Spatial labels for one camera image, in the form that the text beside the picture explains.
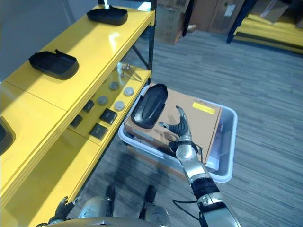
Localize grey striped flat box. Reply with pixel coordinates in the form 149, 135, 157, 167
205, 117, 227, 171

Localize robot torso silver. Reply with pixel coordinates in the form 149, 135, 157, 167
47, 217, 149, 227

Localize robot left leg silver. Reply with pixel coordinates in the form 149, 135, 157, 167
77, 195, 112, 219

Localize robot right foot dark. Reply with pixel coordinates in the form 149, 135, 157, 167
143, 185, 157, 207

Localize black square part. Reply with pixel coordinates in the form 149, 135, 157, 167
99, 108, 118, 125
70, 114, 84, 129
82, 99, 95, 113
89, 123, 109, 140

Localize large brown cardboard box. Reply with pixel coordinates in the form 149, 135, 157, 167
189, 0, 246, 36

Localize robot left foot dark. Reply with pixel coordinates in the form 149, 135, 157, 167
105, 184, 116, 205

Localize black sole-shaped part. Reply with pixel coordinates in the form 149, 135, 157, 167
86, 5, 128, 26
131, 83, 169, 130
0, 116, 17, 156
28, 49, 80, 81

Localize orange cardboard box yellow label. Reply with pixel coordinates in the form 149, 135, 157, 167
124, 82, 223, 166

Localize robot leg silver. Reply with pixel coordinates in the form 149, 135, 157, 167
139, 204, 171, 227
77, 195, 112, 219

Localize brown cardboard box printed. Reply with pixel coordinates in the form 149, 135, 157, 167
155, 0, 191, 46

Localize long metal screw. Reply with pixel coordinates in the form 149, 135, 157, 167
127, 72, 143, 82

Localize grey plastic box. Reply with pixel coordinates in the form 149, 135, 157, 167
118, 82, 238, 183

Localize robot right leg silver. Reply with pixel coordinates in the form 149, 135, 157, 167
139, 204, 171, 227

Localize yellow shelf with blue post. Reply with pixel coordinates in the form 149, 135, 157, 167
226, 0, 303, 55

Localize yellow metal shelf unit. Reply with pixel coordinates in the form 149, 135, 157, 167
0, 0, 157, 227

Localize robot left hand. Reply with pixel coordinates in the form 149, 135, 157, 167
48, 195, 84, 224

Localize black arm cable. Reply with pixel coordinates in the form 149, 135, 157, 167
172, 199, 202, 225

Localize flattened brown cardboard sheet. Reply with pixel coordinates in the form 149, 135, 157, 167
247, 0, 291, 25

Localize robot foot dark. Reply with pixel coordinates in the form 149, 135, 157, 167
105, 184, 116, 205
143, 185, 157, 207

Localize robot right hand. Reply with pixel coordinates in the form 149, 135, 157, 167
158, 105, 193, 142

